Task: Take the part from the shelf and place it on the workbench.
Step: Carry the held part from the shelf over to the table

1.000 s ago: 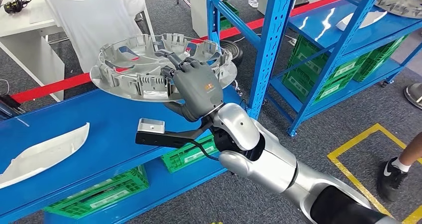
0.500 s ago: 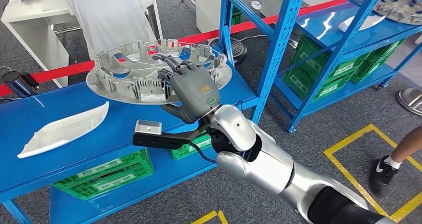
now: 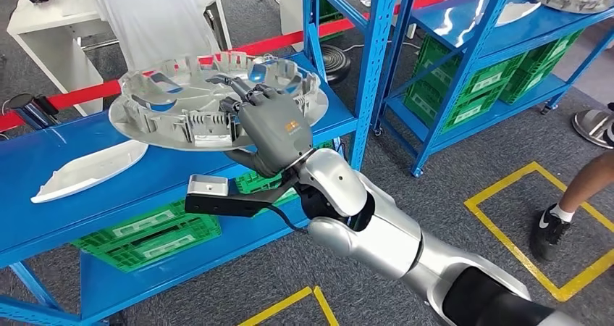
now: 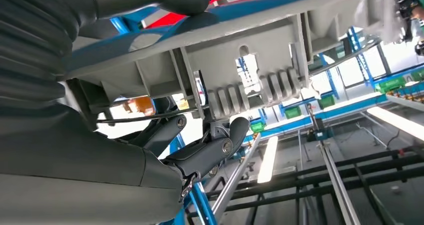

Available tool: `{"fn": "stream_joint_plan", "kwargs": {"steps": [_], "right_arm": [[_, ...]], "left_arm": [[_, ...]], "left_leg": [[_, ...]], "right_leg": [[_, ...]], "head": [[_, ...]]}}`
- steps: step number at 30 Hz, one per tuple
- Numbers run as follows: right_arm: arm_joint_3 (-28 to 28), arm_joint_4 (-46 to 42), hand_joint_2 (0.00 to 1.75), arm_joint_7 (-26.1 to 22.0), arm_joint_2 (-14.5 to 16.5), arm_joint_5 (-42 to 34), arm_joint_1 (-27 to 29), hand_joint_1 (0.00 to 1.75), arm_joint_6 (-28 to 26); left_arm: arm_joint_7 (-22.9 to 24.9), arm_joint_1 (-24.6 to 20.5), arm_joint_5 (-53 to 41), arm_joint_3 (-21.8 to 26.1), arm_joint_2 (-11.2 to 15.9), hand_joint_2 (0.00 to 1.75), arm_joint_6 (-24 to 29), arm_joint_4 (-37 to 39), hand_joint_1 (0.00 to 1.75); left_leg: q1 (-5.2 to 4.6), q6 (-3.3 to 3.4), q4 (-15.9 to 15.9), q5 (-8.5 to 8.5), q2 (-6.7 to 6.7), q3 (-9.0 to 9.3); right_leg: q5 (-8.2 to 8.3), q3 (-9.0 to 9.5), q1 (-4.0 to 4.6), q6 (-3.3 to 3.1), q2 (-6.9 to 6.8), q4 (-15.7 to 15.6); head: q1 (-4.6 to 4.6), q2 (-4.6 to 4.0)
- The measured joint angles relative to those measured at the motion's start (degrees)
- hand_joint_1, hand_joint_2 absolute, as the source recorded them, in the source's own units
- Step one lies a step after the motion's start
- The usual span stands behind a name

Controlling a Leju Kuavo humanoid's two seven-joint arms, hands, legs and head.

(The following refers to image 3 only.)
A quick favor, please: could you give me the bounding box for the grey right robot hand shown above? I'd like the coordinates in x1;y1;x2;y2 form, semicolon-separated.
206;74;314;178

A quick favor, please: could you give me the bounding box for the black stanchion post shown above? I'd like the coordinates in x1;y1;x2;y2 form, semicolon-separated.
8;92;62;130

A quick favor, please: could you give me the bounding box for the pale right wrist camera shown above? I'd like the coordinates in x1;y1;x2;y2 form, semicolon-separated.
184;174;231;218

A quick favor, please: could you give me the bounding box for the black ribbed round base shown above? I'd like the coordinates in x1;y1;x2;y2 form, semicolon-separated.
320;44;352;85

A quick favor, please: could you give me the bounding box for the white desk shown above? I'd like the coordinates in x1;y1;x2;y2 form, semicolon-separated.
5;0;121;117

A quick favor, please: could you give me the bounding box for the person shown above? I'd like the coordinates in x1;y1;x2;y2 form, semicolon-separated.
85;0;231;72
529;101;614;263

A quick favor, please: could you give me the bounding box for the white curved plastic part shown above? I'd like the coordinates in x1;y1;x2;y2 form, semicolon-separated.
494;0;543;28
30;140;150;205

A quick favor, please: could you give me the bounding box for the white cabinet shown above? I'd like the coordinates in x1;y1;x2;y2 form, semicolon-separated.
278;0;308;51

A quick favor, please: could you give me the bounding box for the blue metal shelf rack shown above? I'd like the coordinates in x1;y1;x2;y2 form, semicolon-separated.
371;0;614;178
0;0;401;326

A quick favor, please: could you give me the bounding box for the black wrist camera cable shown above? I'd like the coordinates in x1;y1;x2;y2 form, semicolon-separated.
266;204;308;233

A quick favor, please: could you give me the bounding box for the chrome stanchion base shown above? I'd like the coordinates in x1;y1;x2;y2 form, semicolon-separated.
571;109;613;149

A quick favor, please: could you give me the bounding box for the red barrier belt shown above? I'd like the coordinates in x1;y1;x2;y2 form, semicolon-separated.
0;0;490;133

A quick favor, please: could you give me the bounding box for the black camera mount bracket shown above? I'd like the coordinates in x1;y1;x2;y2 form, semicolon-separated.
225;172;300;218

